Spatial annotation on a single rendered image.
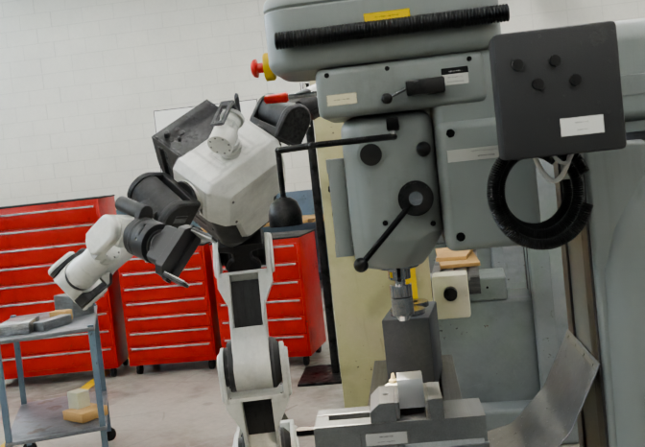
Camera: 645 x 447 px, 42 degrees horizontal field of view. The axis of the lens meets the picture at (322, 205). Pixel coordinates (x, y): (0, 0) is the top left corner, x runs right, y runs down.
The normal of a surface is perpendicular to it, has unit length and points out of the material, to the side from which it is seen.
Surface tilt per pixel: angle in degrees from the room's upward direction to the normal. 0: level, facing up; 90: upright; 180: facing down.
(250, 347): 60
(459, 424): 90
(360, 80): 90
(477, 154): 90
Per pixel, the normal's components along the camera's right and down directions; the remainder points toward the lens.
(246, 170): 0.49, -0.11
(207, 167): -0.04, -0.65
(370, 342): -0.10, 0.07
